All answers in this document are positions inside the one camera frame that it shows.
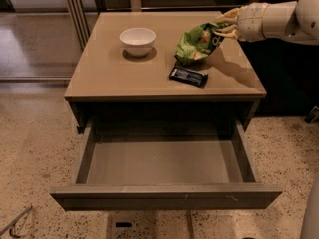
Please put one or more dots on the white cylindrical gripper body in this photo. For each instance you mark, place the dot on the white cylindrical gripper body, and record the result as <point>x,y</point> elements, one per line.
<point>251,21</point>

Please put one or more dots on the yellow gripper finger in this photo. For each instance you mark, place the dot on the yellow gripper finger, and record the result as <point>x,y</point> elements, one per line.
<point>230,32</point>
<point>231,17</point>

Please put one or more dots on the green rice chip bag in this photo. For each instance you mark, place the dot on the green rice chip bag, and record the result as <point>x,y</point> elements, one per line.
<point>198,43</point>

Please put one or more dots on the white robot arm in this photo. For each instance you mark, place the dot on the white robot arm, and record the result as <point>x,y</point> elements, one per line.
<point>294,22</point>

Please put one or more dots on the beige cabinet with counter top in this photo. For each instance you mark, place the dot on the beige cabinet with counter top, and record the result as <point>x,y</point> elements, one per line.
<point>105,73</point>

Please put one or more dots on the open grey top drawer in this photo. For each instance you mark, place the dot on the open grey top drawer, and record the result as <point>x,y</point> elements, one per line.
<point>162,165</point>

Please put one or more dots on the black snack bar wrapper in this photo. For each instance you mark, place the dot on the black snack bar wrapper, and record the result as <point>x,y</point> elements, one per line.
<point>188,76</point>

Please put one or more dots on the white ceramic bowl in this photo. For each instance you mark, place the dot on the white ceramic bowl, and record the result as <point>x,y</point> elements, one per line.
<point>137,41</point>

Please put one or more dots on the metal rod on floor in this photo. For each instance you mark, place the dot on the metal rod on floor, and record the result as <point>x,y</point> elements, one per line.
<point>11,226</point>

